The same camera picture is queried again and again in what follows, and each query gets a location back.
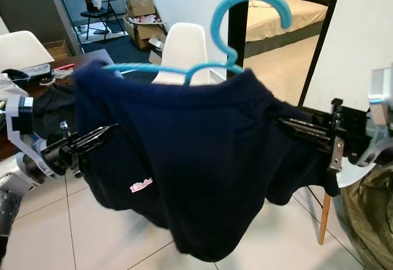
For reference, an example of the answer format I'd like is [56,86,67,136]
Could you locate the large cardboard box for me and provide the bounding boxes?
[125,0,169,51]

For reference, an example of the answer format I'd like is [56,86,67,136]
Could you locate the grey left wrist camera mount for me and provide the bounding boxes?
[5,95,53,179]

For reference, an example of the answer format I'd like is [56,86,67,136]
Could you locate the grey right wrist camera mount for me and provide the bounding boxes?
[368,66,393,129]

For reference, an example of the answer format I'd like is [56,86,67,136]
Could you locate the open cardboard box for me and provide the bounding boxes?
[147,34,165,65]

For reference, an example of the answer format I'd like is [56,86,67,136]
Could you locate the black cloth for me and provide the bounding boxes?
[31,83,80,139]

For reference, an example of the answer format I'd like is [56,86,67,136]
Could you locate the black folding chair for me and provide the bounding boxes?
[80,0,126,41]

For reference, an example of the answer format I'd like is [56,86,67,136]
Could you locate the small cardboard box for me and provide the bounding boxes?
[42,39,72,60]

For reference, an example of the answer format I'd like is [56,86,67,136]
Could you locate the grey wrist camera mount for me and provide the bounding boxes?
[368,66,393,129]
[5,95,53,179]

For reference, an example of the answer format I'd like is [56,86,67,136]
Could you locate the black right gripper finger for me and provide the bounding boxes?
[273,115,338,137]
[282,133,338,156]

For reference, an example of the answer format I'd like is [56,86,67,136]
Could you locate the grey case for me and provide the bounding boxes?
[6,63,53,87]

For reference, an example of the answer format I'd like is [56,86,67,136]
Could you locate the bed with beige cover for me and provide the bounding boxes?
[243,0,329,59]

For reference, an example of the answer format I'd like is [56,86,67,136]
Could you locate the navy garment with pink logo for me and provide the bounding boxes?
[71,61,341,263]

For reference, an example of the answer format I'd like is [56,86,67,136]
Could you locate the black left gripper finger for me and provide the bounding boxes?
[77,140,111,159]
[77,125,119,149]

